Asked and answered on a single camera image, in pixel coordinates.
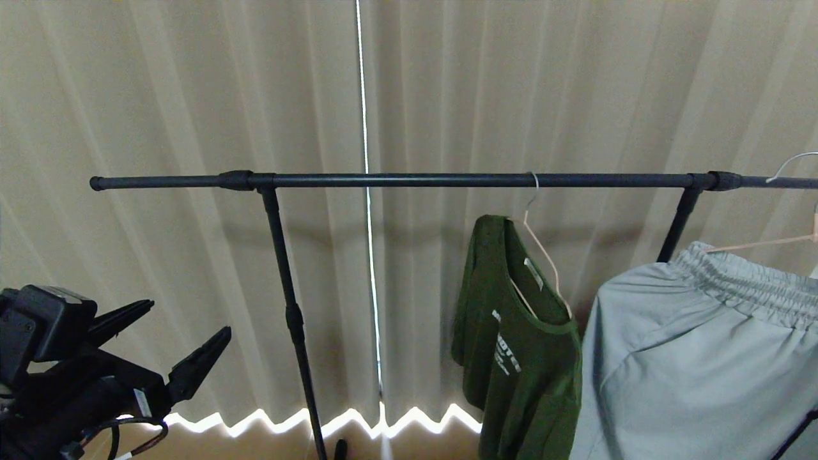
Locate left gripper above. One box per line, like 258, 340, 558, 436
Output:
0, 299, 232, 460

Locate green printed shirt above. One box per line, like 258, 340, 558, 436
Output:
451, 215, 583, 460

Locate pink clothes hanger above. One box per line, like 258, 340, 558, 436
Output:
705, 152, 818, 254
522, 171, 574, 320

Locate pale grey shorts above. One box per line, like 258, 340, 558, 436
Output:
569, 241, 818, 460

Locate black clothes rack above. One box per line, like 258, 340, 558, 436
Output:
89, 170, 818, 460

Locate beige curtain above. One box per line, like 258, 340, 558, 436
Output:
0, 0, 818, 429

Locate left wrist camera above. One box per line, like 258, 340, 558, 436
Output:
0, 286, 98, 387

